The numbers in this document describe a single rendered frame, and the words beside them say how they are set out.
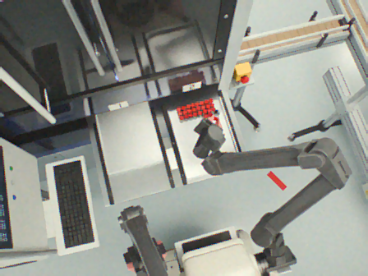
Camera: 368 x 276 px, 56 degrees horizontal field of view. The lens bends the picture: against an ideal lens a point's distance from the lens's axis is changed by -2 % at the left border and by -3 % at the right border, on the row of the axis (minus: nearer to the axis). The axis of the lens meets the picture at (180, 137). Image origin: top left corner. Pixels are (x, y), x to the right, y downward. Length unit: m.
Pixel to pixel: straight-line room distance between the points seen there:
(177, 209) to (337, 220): 1.12
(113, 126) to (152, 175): 0.31
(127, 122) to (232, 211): 1.13
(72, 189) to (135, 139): 0.38
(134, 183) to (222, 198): 1.01
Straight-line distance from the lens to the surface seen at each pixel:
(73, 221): 1.73
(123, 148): 1.67
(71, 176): 1.77
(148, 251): 1.00
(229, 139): 1.67
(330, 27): 2.01
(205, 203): 2.49
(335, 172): 0.99
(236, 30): 1.30
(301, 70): 2.93
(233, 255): 1.14
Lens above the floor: 2.48
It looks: 74 degrees down
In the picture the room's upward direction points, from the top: 3 degrees counter-clockwise
